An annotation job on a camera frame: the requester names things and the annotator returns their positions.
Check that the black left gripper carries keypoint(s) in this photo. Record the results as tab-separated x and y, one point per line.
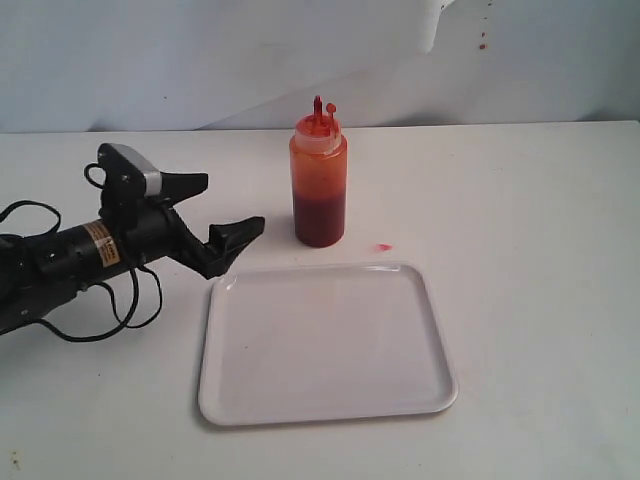
147	231

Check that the white rectangular plastic tray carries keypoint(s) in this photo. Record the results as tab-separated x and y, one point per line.
324	343

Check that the red sauce squeeze bottle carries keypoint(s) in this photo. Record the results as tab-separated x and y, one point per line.
318	152

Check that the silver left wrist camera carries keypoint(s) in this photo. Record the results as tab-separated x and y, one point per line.
135	170

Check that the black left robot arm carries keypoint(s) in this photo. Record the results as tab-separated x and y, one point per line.
40	273

